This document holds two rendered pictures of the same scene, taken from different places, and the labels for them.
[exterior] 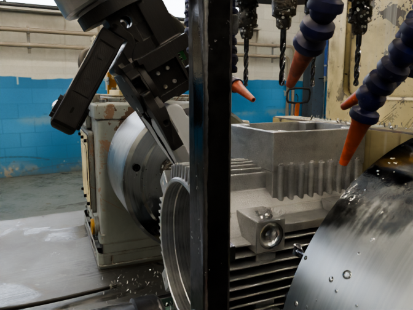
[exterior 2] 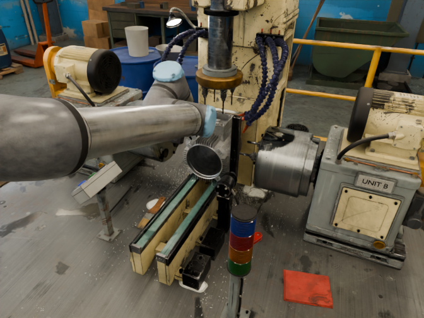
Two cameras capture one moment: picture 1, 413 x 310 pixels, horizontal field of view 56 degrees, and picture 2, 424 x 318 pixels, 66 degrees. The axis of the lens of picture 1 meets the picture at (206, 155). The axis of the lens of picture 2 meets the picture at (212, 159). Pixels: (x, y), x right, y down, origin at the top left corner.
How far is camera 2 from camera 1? 1.02 m
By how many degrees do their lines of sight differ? 47
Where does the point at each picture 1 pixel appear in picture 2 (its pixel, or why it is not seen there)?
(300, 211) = (228, 142)
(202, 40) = (238, 127)
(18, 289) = (94, 204)
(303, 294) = (259, 161)
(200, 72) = (237, 132)
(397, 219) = (270, 149)
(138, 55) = not seen: hidden behind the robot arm
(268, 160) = (221, 132)
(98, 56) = not seen: hidden behind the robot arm
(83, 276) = (111, 188)
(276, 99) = not seen: outside the picture
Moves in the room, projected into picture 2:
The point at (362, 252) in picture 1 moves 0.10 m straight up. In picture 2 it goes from (267, 154) to (270, 129)
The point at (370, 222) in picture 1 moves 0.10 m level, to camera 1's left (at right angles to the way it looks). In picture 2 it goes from (267, 150) to (248, 160)
